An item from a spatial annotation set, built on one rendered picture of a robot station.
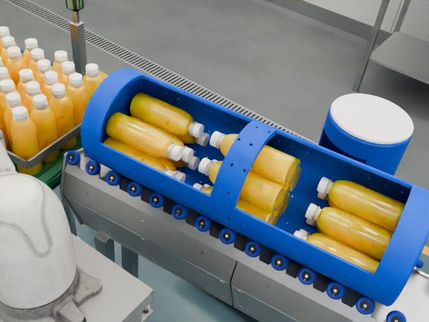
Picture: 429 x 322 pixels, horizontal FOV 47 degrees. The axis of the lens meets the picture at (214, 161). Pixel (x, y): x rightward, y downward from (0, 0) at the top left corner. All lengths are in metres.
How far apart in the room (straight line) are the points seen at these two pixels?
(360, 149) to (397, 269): 0.62
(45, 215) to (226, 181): 0.45
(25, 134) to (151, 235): 0.45
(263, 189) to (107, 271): 0.40
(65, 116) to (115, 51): 2.49
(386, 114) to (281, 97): 1.95
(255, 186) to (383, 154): 0.60
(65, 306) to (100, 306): 0.07
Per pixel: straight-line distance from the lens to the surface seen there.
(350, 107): 1.75
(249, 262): 1.31
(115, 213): 1.48
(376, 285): 1.15
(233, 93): 3.60
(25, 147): 1.49
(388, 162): 1.70
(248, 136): 1.17
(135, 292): 1.04
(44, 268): 0.90
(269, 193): 1.17
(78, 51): 1.97
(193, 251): 1.38
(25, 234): 0.86
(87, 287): 1.03
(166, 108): 1.36
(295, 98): 3.67
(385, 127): 1.70
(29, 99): 1.56
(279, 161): 1.17
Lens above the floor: 1.94
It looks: 41 degrees down
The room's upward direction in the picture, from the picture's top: 8 degrees clockwise
